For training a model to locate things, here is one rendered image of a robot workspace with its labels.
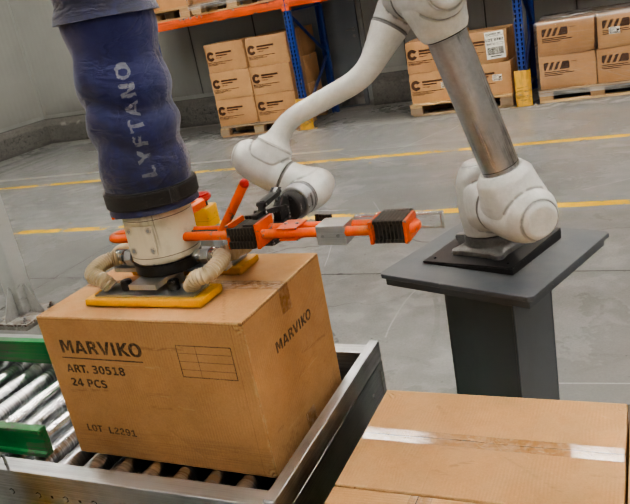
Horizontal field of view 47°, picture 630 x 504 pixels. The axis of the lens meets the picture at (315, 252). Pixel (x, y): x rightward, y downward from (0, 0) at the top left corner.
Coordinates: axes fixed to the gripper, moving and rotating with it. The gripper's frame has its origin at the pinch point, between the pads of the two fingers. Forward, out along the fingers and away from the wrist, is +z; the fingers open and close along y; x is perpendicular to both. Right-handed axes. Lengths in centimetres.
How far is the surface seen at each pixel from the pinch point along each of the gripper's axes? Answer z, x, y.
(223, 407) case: 20.4, 6.0, 35.1
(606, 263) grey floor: -236, -62, 105
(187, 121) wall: -821, 572, 90
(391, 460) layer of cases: 9, -28, 54
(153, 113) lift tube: 4.5, 17.2, -30.2
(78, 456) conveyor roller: 20, 56, 54
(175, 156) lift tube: 1.7, 16.1, -19.5
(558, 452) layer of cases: 1, -64, 54
